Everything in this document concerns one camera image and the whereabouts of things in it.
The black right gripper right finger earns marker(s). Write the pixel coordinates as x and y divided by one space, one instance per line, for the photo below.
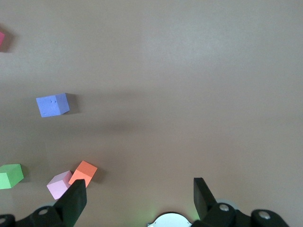
206 210

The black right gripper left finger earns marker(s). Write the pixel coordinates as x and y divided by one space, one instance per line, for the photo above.
71 208

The pink foam cube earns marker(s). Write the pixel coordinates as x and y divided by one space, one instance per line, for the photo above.
59 185

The orange foam cube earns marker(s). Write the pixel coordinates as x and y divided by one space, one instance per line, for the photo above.
82 172

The purple foam cube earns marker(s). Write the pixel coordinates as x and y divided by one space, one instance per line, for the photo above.
52 105

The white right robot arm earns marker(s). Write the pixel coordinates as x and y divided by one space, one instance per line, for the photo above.
169 221

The green foam cube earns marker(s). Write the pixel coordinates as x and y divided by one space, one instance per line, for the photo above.
9 177

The brown table cover sheet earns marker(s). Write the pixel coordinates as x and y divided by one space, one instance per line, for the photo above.
177 82

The red foam cube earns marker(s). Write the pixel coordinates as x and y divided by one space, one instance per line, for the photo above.
1 39

